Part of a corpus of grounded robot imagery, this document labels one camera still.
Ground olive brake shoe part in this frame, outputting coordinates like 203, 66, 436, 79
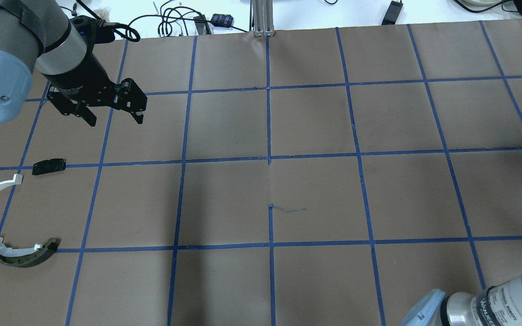
0, 238, 61, 268

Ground small black remote part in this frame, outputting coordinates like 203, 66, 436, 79
32, 158, 67, 176

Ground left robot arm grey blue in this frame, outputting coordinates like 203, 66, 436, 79
0, 0, 147, 126

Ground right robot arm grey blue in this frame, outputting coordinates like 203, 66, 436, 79
400, 275, 522, 326

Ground black power adapter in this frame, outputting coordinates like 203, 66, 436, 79
381, 0, 403, 25

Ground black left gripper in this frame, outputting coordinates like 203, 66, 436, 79
46, 58, 147, 127

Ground aluminium frame post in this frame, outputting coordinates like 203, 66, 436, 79
250, 0, 275, 37

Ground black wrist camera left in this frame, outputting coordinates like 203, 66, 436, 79
69, 16, 116, 46

